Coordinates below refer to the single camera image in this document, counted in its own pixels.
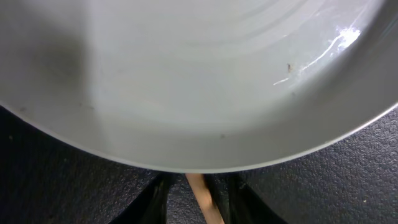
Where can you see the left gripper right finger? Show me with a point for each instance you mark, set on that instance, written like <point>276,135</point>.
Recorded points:
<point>245,205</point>

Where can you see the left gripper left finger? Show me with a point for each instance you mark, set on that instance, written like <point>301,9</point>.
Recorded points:
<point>150,206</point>

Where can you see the wooden chopstick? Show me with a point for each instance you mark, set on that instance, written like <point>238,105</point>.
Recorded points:
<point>205,201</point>

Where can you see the white round plate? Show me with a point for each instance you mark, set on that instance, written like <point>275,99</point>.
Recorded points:
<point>199,86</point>

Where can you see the round black serving tray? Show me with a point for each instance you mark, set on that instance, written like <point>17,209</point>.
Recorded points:
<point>46,181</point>

